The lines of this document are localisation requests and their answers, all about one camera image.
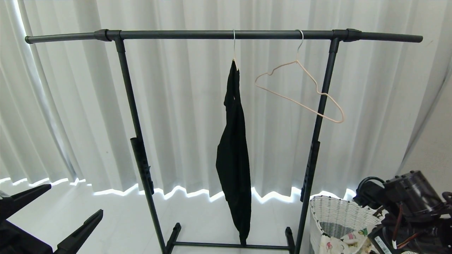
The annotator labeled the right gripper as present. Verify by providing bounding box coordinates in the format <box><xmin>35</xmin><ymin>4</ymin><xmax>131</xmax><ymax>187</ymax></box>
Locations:
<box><xmin>368</xmin><ymin>225</ymin><xmax>403</xmax><ymax>254</ymax></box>

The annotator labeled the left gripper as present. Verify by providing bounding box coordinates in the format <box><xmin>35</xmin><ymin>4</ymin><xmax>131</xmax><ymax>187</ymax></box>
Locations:
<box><xmin>0</xmin><ymin>184</ymin><xmax>104</xmax><ymax>254</ymax></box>

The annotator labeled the cream printed garment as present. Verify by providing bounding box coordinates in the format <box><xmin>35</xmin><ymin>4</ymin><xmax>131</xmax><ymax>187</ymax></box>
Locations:
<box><xmin>319</xmin><ymin>228</ymin><xmax>375</xmax><ymax>254</ymax></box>

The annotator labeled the black short-sleeved shirt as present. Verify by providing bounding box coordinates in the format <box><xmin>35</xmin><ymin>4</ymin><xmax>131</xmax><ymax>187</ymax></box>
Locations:
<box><xmin>216</xmin><ymin>60</ymin><xmax>252</xmax><ymax>246</ymax></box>

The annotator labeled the pink clothes hanger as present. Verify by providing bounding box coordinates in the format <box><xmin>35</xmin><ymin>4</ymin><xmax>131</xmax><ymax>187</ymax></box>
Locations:
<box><xmin>232</xmin><ymin>30</ymin><xmax>239</xmax><ymax>69</ymax></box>
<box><xmin>255</xmin><ymin>30</ymin><xmax>345</xmax><ymax>124</ymax></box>

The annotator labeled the white laundry basket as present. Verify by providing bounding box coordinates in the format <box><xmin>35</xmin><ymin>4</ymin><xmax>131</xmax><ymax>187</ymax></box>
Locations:
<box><xmin>309</xmin><ymin>195</ymin><xmax>384</xmax><ymax>254</ymax></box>

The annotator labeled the black clothes rack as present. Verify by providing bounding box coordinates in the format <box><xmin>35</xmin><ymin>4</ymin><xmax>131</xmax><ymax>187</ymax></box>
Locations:
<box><xmin>25</xmin><ymin>28</ymin><xmax>423</xmax><ymax>254</ymax></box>

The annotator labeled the white curtain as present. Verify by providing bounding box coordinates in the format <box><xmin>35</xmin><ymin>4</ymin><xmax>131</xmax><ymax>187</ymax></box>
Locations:
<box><xmin>0</xmin><ymin>0</ymin><xmax>452</xmax><ymax>204</ymax></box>

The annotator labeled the black cable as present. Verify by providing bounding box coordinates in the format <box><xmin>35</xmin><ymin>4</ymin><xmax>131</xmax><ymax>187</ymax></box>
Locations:
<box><xmin>356</xmin><ymin>176</ymin><xmax>386</xmax><ymax>193</ymax></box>

